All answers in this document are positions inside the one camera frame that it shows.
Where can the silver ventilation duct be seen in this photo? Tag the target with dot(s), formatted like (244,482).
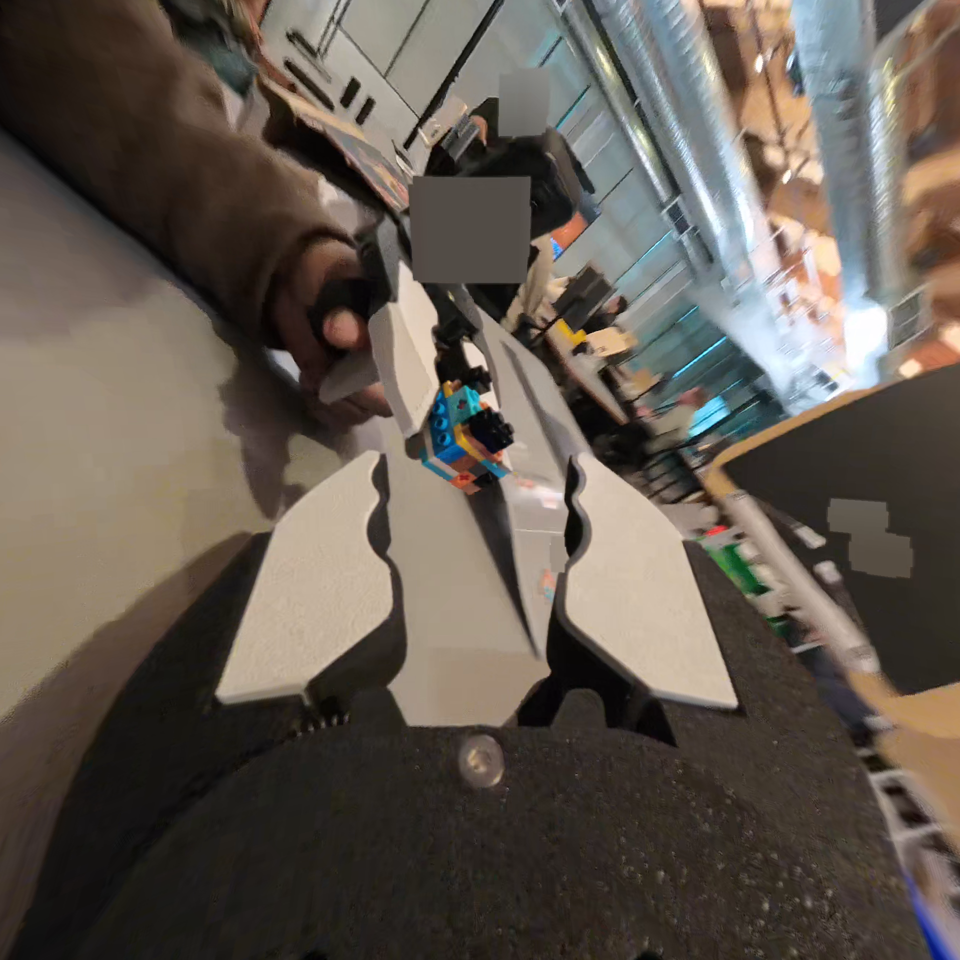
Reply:
(660,112)

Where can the black partition panel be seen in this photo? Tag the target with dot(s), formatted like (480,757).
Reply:
(825,450)

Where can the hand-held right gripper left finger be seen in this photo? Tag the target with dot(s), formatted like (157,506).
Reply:
(315,585)

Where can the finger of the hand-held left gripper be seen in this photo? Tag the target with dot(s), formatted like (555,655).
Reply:
(536,405)
(405,352)

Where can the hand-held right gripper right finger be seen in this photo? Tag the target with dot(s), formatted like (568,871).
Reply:
(637,600)

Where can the grey desk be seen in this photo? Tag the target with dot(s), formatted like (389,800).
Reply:
(90,337)

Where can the person's left hand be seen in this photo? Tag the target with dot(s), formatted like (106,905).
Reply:
(292,322)

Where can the multicoloured toy brick model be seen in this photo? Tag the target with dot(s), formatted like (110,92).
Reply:
(450,435)

